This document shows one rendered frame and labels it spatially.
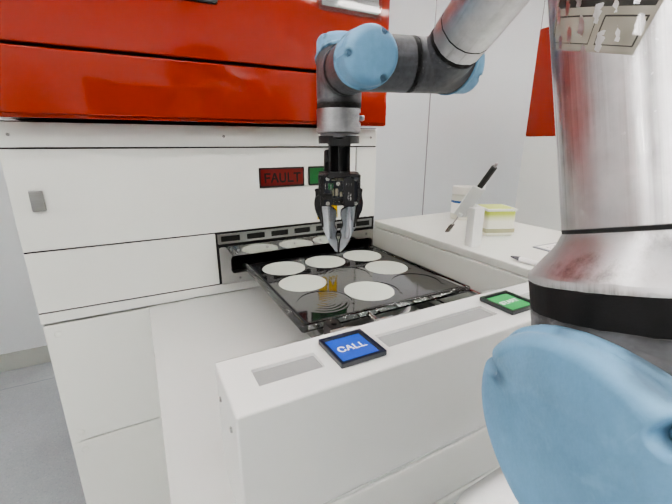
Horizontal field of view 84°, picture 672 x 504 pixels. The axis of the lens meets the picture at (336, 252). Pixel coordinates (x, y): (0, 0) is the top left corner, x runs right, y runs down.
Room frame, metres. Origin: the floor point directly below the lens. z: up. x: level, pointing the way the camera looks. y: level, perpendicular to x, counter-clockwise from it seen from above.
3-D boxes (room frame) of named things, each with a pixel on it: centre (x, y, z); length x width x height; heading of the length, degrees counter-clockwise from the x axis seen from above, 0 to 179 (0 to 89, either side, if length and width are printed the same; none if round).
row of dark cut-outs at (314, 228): (0.96, 0.09, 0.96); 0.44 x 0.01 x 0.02; 118
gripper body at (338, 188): (0.66, -0.01, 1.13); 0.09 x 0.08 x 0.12; 1
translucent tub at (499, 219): (0.90, -0.39, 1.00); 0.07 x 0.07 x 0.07; 5
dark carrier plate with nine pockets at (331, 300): (0.78, -0.02, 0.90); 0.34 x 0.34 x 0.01; 28
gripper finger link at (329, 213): (0.67, 0.01, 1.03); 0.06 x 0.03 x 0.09; 1
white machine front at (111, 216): (0.89, 0.25, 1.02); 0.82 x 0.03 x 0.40; 118
